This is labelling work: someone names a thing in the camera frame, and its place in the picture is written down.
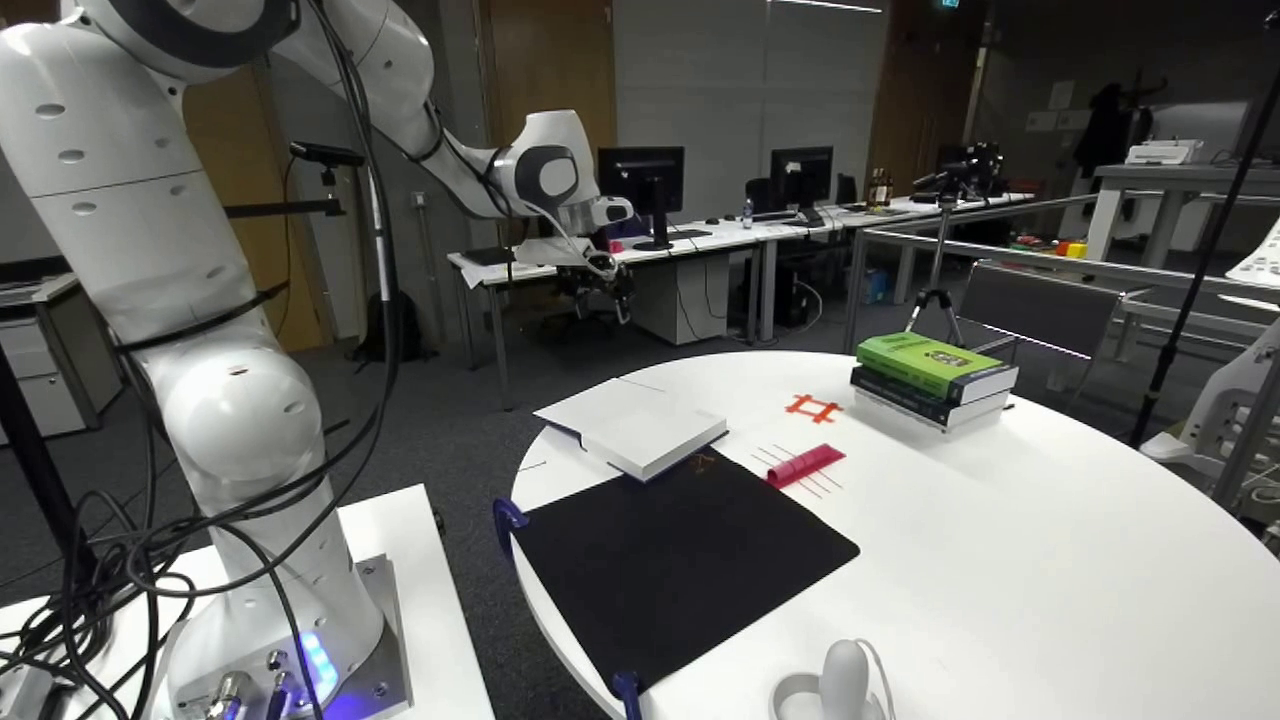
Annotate white office desk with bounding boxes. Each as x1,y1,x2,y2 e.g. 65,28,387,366
447,191,1033,335

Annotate blue book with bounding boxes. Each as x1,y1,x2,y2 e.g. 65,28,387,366
541,382,726,480

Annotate metal frame table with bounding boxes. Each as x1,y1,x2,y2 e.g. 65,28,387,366
865,204,1275,366

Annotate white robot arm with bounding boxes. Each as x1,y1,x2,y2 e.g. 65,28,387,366
0,0,631,720

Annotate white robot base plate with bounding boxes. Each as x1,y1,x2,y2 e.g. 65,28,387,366
3,490,490,720

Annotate black mat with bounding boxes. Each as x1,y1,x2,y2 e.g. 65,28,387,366
515,451,858,691

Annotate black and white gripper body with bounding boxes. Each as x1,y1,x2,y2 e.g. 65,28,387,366
510,228,624,286

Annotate right black monitor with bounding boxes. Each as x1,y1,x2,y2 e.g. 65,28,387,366
771,149,830,226

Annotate dark book under green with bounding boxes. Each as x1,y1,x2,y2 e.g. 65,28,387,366
851,368,1012,428

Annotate black monitor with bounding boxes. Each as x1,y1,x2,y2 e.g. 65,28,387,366
597,149,682,245
771,149,830,226

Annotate red rectangular block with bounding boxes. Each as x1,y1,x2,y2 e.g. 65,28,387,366
769,446,843,490

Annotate left black monitor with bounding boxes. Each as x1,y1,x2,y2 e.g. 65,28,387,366
597,149,682,245

